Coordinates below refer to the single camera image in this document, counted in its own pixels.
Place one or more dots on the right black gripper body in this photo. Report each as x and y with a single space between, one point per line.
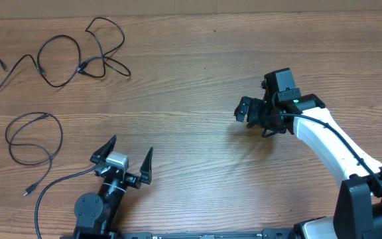
260 115

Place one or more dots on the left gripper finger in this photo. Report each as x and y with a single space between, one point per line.
102 153
146 168

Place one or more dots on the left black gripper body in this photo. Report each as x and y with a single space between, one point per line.
132 180

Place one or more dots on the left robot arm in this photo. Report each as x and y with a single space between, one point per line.
95 212

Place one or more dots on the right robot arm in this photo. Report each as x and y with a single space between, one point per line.
358 212

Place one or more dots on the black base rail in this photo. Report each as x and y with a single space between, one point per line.
207 235

